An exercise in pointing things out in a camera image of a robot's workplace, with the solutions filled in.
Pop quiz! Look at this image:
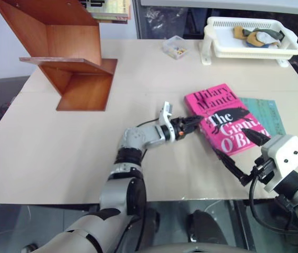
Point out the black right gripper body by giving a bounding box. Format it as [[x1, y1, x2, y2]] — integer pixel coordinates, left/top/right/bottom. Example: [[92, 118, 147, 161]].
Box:
[[250, 156, 275, 184]]

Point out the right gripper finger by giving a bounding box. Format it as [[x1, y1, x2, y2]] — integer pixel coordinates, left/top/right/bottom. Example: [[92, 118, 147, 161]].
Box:
[[241, 128, 270, 147], [215, 149, 253, 187]]

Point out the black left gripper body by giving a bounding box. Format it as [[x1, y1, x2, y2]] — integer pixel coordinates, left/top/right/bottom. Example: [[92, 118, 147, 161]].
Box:
[[170, 118, 191, 140]]

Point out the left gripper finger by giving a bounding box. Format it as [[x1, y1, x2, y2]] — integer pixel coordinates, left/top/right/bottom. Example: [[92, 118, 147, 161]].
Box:
[[185, 121, 201, 135], [182, 114, 205, 125]]

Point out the pink Hilary Mantel book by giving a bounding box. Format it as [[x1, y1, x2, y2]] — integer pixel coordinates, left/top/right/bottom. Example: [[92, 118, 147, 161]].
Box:
[[183, 83, 272, 157]]

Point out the teal green book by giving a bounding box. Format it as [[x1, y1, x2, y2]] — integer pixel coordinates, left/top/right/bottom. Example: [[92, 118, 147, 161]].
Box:
[[239, 97, 287, 138]]

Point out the thin book red edge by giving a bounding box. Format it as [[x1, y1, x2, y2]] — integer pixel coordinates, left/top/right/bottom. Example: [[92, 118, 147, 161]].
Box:
[[92, 12, 132, 25]]

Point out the zigzag wooden bookshelf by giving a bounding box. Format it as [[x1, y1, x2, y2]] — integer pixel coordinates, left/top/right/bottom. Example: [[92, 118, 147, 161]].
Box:
[[0, 0, 118, 112]]

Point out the small clear plastic box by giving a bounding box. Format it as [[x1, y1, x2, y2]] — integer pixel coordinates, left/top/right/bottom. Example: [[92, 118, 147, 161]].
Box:
[[162, 35, 190, 60]]

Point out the white plastic basket rack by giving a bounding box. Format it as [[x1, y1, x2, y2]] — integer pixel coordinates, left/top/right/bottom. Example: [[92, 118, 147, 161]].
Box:
[[198, 16, 298, 68]]

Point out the grey robot torso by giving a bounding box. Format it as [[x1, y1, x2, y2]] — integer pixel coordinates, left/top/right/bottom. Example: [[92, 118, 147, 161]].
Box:
[[135, 241, 247, 253]]

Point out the blue and yellow cloth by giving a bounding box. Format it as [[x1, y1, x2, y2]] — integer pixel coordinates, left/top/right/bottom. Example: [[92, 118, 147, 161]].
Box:
[[245, 32, 267, 48]]

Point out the mustard yellow cloth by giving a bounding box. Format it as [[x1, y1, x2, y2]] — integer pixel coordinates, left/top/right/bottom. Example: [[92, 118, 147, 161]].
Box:
[[233, 26, 247, 40]]

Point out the white cloth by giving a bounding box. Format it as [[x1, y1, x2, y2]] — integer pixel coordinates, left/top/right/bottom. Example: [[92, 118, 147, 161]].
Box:
[[257, 31, 282, 48]]

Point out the dark green cloth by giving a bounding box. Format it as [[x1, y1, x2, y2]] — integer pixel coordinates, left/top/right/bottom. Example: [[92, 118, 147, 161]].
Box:
[[243, 27, 284, 41]]

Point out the grey background cabinet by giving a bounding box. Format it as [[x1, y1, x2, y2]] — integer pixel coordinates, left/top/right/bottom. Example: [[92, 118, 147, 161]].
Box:
[[132, 0, 298, 41]]

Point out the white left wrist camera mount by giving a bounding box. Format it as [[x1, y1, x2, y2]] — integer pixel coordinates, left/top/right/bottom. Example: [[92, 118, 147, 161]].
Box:
[[157, 101, 176, 142]]

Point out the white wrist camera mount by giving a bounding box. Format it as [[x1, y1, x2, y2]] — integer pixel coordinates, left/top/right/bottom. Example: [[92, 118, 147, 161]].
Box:
[[157, 101, 176, 142], [260, 134, 298, 193]]

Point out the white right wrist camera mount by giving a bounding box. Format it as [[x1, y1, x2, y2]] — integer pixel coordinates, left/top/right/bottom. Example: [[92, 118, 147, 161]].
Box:
[[260, 134, 298, 193]]

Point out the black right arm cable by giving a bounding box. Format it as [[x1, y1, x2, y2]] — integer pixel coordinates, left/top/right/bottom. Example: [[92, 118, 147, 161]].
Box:
[[248, 168, 298, 237]]

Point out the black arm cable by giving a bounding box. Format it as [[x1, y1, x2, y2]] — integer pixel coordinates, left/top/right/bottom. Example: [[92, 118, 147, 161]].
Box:
[[248, 168, 298, 237], [135, 118, 161, 130]]

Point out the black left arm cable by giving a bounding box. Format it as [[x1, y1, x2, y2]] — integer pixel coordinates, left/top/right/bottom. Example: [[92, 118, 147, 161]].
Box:
[[135, 118, 161, 130]]

